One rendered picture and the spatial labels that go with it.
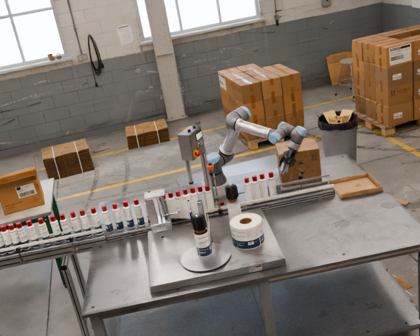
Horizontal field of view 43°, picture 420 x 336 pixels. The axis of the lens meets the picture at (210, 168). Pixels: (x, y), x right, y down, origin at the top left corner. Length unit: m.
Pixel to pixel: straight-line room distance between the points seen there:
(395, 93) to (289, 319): 4.00
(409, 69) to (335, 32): 2.96
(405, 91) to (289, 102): 1.44
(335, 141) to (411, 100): 1.52
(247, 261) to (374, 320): 1.01
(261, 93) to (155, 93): 2.54
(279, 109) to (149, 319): 3.96
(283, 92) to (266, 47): 2.32
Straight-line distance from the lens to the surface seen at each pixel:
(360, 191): 3.92
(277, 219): 3.71
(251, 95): 7.02
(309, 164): 4.06
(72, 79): 8.94
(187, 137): 3.61
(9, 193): 4.86
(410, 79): 7.17
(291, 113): 7.29
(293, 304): 3.94
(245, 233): 3.26
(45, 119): 9.10
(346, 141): 6.10
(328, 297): 3.97
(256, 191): 3.80
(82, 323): 4.08
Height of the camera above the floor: 2.62
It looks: 22 degrees down
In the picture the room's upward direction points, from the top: 10 degrees counter-clockwise
